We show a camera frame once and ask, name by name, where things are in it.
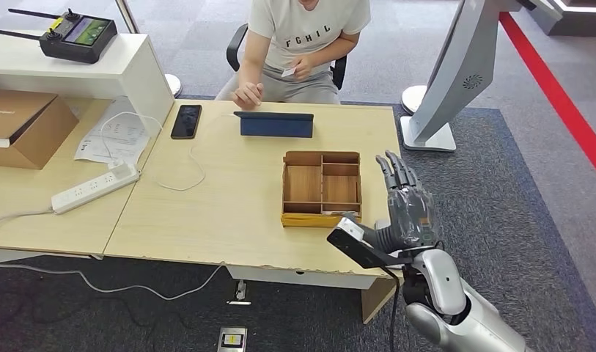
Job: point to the white charger plug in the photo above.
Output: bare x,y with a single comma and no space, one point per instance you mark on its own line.
123,168

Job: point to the black smartphone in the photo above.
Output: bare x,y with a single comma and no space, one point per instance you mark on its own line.
186,121

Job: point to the person's right hand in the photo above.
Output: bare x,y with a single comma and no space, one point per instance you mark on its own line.
248,94

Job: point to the round white stand base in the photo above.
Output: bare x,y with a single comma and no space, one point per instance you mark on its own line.
174,85
412,99

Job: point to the grey display plinth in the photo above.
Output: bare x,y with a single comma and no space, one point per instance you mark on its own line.
584,22

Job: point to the person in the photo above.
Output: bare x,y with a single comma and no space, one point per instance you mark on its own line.
302,29

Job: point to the blue tablet case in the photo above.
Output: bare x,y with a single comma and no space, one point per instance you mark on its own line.
276,126

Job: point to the brown cardboard box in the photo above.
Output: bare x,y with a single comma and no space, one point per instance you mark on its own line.
35,135

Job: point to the white printed paper sheet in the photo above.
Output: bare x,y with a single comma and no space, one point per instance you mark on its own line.
117,140

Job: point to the floor outlet with plug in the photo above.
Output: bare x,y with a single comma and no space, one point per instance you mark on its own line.
240,291

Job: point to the person's left forearm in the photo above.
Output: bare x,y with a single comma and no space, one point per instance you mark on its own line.
336,47

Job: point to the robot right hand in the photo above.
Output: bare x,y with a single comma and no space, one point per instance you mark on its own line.
411,213

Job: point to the light wood desk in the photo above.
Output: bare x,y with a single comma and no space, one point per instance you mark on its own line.
59,233
297,279

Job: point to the white desk shelf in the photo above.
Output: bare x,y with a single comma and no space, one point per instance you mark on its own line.
127,73

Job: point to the black right camera bracket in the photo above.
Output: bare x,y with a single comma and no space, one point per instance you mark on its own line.
361,252

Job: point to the person's left hand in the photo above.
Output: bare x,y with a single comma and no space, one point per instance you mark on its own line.
303,67

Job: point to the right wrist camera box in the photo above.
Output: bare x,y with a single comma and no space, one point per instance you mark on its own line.
350,228

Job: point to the wooden organizer box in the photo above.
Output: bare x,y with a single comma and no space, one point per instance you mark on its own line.
302,184

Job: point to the metal pole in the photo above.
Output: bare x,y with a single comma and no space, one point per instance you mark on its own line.
126,17

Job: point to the white power strip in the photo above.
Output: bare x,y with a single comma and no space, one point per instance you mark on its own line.
92,188

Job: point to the grey kiosk display stand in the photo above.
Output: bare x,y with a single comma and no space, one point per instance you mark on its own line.
453,73

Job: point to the black remote controller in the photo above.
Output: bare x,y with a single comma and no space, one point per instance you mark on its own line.
76,40

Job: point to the white ID card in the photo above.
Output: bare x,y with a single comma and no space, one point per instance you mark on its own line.
288,72

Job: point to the clear plastic film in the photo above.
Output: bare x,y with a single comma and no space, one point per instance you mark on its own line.
414,213

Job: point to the person's right forearm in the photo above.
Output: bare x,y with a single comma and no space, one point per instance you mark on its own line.
251,70

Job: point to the dark grey carpet mat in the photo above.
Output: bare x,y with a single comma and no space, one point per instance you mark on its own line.
472,194

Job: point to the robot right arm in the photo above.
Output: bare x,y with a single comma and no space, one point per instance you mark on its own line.
443,282

